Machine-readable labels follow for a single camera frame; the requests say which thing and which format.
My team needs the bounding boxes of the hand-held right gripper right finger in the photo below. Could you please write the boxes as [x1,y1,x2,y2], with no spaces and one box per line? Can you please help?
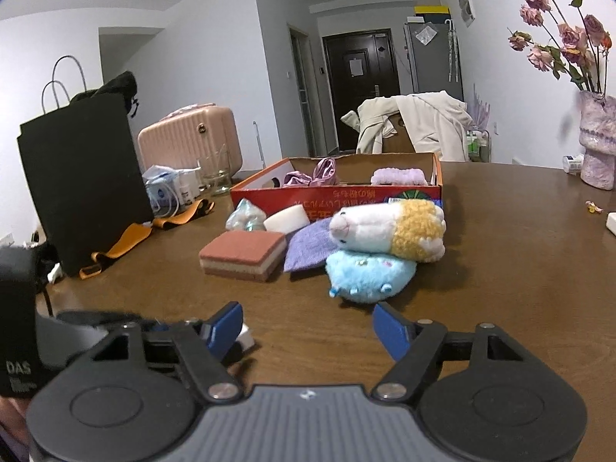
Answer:
[372,301,525,402]

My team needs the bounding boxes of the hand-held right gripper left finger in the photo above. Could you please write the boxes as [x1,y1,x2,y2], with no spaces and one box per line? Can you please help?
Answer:
[84,301,244,402]

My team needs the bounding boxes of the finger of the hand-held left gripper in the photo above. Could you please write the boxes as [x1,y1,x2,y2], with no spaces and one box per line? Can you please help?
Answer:
[57,309,159,333]

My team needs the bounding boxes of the blue plush toy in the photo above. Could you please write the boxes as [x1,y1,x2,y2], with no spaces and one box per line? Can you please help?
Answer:
[326,249,418,303]

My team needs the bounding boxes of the pink layered sponge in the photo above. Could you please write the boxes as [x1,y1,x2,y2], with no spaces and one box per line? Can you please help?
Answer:
[199,230,288,282]

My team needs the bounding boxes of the white and yellow plush toy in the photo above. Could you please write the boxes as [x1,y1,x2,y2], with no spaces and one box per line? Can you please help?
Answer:
[328,199,447,263]

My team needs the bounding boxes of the clear plastic item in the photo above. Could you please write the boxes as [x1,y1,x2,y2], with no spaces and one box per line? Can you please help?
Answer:
[225,199,268,233]

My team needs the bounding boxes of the purple cloth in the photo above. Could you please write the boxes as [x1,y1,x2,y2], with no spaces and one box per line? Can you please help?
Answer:
[283,221,340,273]

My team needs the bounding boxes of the white round sponge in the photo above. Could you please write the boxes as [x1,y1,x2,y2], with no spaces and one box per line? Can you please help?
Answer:
[263,203,311,234]

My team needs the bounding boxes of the red cardboard box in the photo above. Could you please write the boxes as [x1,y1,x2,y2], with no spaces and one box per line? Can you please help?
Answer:
[229,152,444,224]

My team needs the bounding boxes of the black paper bag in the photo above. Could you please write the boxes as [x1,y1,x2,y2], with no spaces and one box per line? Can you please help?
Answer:
[17,55,155,277]

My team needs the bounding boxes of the small white bottle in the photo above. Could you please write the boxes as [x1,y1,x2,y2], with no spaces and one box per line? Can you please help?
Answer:
[180,172,201,205]

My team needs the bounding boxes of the clear glass jar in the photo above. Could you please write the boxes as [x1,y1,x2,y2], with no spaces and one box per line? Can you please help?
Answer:
[197,147,236,196]

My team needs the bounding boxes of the lavender fluffy towel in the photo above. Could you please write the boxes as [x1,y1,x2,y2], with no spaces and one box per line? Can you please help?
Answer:
[370,167,429,186]

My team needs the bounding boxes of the purple satin scrunchie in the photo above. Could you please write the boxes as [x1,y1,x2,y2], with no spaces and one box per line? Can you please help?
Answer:
[283,158,340,188]

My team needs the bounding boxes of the thin white pole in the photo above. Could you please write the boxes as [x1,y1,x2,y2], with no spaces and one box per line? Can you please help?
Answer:
[253,120,265,170]

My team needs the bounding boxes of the brown chair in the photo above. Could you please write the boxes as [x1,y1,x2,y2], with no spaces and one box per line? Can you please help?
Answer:
[382,113,417,155]

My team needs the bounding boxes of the pink suitcase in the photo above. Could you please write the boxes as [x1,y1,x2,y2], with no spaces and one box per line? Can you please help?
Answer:
[137,102,243,179]

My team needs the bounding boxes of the storage cart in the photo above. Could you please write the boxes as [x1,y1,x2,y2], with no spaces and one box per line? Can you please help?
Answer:
[464,125,492,162]

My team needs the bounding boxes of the beige coat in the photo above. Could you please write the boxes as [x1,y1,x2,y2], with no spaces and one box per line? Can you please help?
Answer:
[341,90,475,162]

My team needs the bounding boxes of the dark entrance door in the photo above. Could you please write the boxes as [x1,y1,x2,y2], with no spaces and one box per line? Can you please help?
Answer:
[322,29,402,152]

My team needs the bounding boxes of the grey interior door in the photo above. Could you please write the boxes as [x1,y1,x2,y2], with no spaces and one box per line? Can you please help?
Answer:
[288,24,318,157]

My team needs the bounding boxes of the dark cloth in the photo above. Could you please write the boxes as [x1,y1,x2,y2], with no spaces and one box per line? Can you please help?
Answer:
[91,71,140,119]

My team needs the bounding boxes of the lavender umbrella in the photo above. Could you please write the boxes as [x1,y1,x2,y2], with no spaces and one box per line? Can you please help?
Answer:
[472,84,496,131]

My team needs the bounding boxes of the grey refrigerator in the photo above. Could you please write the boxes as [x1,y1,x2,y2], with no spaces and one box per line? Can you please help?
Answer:
[403,19,465,102]

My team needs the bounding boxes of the pink fluffy vase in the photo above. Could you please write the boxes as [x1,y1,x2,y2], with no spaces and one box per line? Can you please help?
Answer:
[575,90,616,191]

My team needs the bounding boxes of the white folded umbrella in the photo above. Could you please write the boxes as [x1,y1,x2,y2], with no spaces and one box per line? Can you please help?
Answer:
[445,19,458,85]

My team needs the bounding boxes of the yellow and black box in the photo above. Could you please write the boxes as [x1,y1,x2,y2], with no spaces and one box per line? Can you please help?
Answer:
[414,5,450,22]

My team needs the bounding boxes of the dried pink flowers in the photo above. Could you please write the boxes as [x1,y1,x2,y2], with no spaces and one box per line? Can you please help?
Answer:
[507,0,612,94]

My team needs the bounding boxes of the orange strap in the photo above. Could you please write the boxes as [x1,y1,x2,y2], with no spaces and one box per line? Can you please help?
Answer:
[78,199,216,280]

